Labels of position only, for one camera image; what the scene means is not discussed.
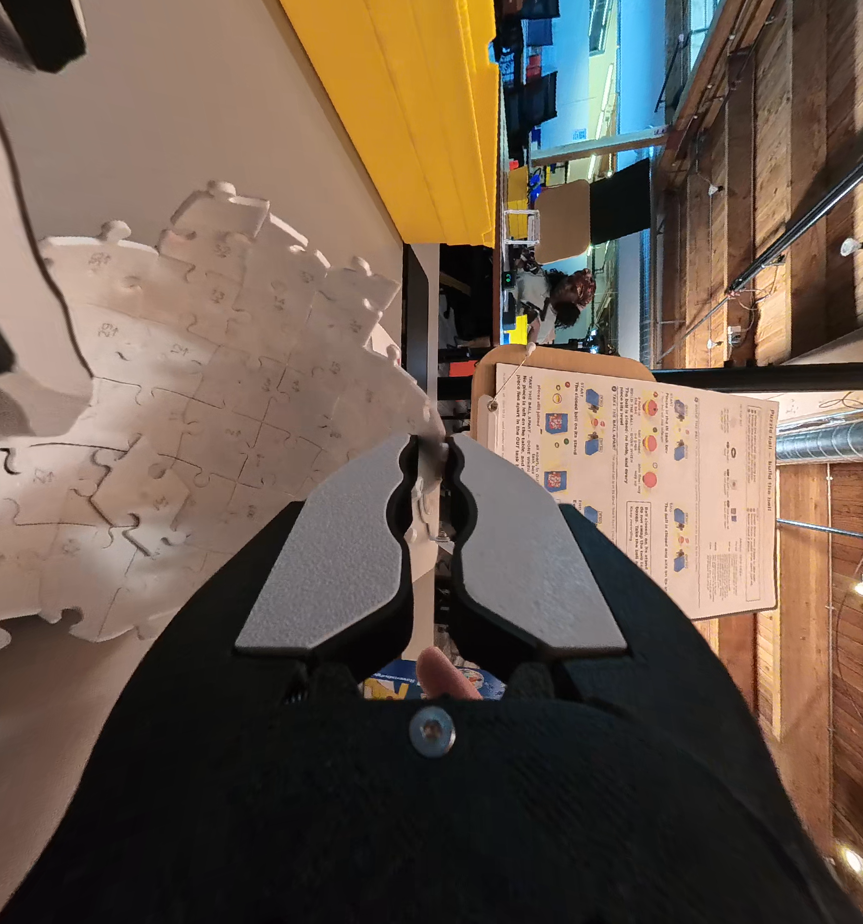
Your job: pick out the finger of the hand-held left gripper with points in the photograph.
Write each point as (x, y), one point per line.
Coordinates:
(20, 238)
(42, 29)

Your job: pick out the person's right hand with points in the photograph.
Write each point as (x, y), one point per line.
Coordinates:
(442, 675)

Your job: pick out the black partition panel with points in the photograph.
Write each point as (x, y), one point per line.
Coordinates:
(620, 202)

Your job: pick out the black ceiling rail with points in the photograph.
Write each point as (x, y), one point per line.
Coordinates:
(814, 213)

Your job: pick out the blue puzzle box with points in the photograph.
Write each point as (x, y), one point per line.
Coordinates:
(387, 686)

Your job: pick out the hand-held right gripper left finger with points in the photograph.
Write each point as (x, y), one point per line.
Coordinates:
(330, 563)

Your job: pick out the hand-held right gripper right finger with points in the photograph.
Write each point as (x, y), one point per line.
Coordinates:
(532, 570)

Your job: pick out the printed instruction sheet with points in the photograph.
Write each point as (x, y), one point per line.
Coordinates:
(655, 491)

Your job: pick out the yellow panel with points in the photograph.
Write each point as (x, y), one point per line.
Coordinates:
(417, 108)

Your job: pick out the wooden clipboard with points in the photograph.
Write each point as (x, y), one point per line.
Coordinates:
(489, 390)

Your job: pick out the silver ventilation duct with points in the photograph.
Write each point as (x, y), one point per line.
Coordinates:
(835, 438)

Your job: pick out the assembled jigsaw puzzle sheet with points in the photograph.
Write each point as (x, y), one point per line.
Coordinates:
(208, 404)

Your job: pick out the black ceiling beam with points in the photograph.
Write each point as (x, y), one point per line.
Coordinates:
(763, 377)

